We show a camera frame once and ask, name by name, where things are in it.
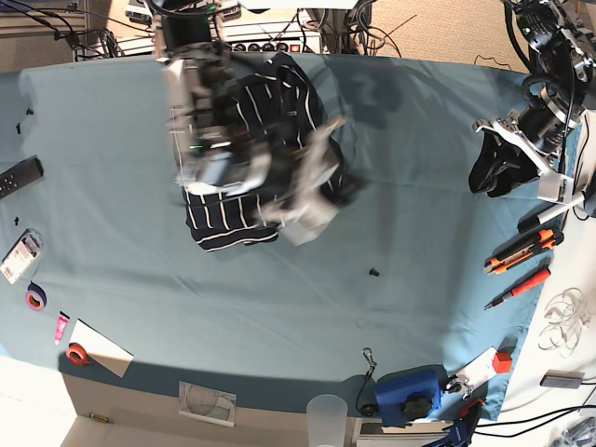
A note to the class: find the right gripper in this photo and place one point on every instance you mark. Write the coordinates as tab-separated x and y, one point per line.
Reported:
299	211

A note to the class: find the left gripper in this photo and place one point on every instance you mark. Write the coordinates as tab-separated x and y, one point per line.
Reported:
519	149

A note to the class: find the navy white striped t-shirt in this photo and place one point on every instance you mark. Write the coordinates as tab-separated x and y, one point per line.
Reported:
251	153

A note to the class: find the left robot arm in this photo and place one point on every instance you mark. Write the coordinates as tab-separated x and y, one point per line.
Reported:
559	53

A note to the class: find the black white marker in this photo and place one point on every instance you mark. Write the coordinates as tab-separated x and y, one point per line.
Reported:
554	211

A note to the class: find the orange black utility knife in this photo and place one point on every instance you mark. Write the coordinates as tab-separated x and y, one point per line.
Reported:
523	249

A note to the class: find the orange black screwdriver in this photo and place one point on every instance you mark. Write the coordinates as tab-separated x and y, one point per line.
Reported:
527	284

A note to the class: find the bundle of white zip ties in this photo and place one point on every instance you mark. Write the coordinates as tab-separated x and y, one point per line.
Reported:
567	316

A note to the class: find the white power strip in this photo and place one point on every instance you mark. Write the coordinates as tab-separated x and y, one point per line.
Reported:
288	35

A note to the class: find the translucent plastic cup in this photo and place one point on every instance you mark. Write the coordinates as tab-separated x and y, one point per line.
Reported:
326	421

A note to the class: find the small red cube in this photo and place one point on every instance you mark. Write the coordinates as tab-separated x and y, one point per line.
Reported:
502	362

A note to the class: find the blue clamp with knob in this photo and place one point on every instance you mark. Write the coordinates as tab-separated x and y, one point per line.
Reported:
410	397

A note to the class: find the printed diagram paper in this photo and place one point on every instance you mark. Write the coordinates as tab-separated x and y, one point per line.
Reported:
207	405

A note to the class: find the teal table cloth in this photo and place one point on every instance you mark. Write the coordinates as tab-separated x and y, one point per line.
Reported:
400	270

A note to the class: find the grey flat adapter box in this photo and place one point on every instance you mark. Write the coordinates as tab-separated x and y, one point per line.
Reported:
563	380

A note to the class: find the blue red bar clamp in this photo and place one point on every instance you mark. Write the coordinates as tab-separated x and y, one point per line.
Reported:
459	433

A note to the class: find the white paper sheet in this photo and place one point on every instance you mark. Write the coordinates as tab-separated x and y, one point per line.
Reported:
99	348

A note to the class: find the pink glue tube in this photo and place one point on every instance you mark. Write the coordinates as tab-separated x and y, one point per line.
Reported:
61	325

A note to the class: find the orange tape roll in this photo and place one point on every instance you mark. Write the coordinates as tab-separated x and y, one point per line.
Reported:
77	355

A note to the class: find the black remote control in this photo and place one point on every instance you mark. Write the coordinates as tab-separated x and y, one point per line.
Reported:
24	173

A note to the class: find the purple tape roll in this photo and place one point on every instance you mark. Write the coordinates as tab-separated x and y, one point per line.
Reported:
35	297

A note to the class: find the silver carabiner with cord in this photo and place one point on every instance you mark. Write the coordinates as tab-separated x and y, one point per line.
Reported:
366	409

